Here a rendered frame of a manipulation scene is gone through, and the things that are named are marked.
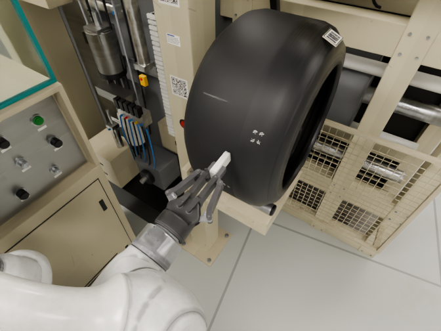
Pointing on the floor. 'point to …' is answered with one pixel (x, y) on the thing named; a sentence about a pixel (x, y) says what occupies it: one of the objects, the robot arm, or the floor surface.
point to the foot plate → (208, 257)
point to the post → (176, 58)
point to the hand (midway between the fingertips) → (220, 165)
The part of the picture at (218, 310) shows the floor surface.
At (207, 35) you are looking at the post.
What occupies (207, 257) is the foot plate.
